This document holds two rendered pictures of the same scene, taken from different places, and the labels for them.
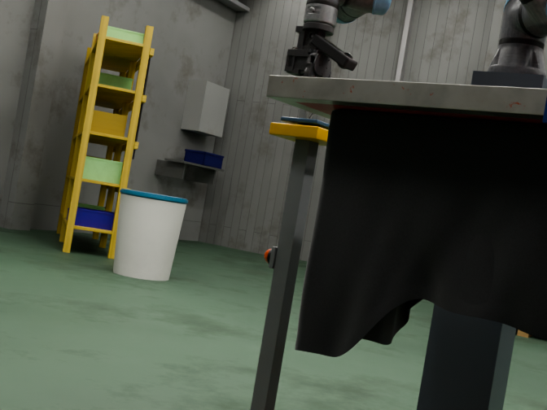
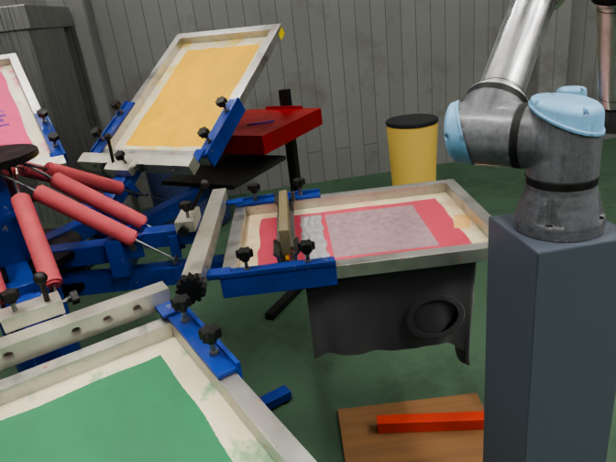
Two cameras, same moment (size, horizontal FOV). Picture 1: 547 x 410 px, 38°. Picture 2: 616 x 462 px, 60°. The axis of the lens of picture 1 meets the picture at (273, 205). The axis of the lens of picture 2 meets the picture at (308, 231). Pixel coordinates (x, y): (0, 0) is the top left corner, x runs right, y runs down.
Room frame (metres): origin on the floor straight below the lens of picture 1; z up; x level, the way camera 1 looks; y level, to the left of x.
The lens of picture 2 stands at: (2.55, -1.46, 1.62)
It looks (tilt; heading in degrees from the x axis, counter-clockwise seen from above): 23 degrees down; 144
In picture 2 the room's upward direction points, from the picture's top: 7 degrees counter-clockwise
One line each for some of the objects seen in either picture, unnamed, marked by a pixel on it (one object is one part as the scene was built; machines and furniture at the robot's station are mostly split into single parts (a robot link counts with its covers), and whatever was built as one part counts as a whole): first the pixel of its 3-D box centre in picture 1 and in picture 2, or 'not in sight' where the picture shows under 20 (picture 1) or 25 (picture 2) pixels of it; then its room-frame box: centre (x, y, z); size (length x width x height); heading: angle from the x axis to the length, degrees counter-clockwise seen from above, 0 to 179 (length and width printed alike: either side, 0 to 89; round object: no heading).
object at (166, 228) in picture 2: not in sight; (172, 235); (1.06, -0.90, 1.02); 0.17 x 0.06 x 0.05; 55
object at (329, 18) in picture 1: (319, 17); not in sight; (1.81, -0.03, 1.21); 0.08 x 0.08 x 0.05
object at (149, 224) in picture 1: (147, 234); not in sight; (6.63, 1.00, 0.35); 0.58 x 0.57 x 0.70; 149
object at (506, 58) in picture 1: (518, 61); (559, 200); (2.09, -0.58, 1.25); 0.15 x 0.15 x 0.10
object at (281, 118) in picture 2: not in sight; (256, 129); (0.18, -0.02, 1.06); 0.61 x 0.46 x 0.12; 115
